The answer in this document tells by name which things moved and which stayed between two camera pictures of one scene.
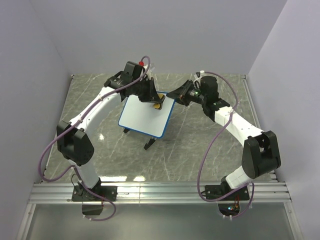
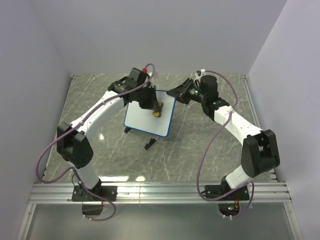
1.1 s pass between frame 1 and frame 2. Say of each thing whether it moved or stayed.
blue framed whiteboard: moved
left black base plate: stayed
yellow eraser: moved
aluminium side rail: stayed
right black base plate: stayed
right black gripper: stayed
